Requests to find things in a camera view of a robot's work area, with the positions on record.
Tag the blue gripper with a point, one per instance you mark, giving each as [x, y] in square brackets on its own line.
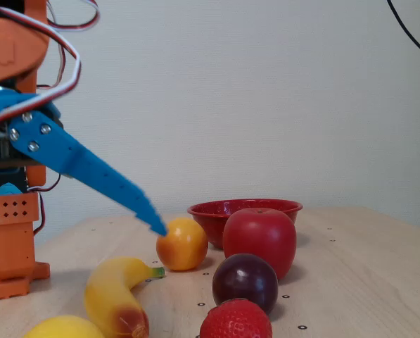
[32, 132]

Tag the yellow toy banana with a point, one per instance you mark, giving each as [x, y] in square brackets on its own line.
[107, 292]

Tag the yellow toy lemon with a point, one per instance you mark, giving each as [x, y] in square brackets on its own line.
[63, 329]

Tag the toy orange fruit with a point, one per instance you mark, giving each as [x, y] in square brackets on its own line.
[185, 246]

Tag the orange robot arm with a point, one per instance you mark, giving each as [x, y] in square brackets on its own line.
[9, 42]

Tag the dark purple toy plum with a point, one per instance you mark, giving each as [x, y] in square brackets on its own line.
[245, 281]

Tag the red toy apple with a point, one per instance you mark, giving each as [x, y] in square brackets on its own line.
[260, 239]

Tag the red speckled bowl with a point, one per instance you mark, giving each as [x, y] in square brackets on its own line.
[213, 214]

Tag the red toy strawberry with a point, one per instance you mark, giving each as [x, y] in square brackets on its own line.
[236, 320]

